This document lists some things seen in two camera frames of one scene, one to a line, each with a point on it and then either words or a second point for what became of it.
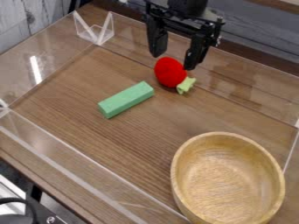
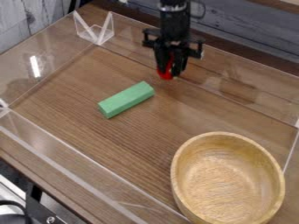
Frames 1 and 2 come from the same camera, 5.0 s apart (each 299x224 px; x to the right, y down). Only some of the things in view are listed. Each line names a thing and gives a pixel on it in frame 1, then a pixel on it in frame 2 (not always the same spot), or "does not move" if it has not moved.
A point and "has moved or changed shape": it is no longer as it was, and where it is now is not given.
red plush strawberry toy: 171,74 has moved or changed shape
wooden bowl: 228,180 does not move
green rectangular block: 118,102 does not move
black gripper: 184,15 → 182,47
